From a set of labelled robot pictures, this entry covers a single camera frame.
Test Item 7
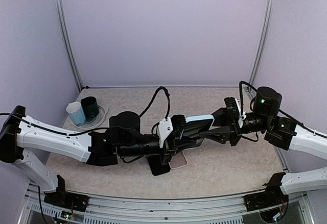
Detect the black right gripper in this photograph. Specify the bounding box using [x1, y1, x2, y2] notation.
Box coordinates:
[198, 106, 272, 146]

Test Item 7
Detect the light blue phone case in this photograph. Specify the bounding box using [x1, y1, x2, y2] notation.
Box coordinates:
[185, 114, 214, 123]

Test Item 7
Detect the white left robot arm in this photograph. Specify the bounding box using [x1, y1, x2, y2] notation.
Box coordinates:
[1, 106, 202, 206]

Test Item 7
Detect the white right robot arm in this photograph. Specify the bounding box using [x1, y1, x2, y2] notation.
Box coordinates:
[199, 86, 326, 206]

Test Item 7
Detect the pink phone case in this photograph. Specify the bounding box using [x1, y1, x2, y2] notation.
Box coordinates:
[169, 152, 188, 170]

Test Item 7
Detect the black phone case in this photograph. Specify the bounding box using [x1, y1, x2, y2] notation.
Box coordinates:
[147, 156, 171, 176]

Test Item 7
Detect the black cup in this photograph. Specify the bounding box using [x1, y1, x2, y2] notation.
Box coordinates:
[81, 96, 99, 121]

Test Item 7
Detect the light blue white cup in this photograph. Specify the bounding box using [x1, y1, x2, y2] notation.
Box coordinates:
[66, 102, 86, 126]

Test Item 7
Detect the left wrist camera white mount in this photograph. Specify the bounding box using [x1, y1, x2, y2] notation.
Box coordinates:
[158, 117, 173, 148]

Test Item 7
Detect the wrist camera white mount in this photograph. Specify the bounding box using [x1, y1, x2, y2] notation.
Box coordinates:
[235, 98, 246, 128]
[158, 117, 173, 148]

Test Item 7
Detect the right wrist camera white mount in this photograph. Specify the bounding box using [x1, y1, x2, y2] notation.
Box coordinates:
[235, 98, 246, 128]

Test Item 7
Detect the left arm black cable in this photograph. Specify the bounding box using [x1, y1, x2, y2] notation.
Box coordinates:
[0, 86, 171, 138]

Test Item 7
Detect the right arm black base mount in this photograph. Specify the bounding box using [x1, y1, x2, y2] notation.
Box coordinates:
[243, 172, 289, 211]

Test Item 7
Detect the aluminium front rail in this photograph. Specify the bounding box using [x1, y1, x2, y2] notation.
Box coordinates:
[17, 180, 315, 224]

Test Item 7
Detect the right aluminium frame post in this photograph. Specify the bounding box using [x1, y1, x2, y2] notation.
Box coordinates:
[249, 0, 275, 86]

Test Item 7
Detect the aluminium frame post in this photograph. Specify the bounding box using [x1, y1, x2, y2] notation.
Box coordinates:
[54, 0, 83, 92]
[249, 0, 275, 86]

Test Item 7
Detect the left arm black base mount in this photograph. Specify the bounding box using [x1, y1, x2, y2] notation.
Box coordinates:
[44, 175, 89, 212]

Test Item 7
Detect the left aluminium frame post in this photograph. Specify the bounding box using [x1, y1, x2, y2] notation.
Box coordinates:
[54, 0, 83, 92]

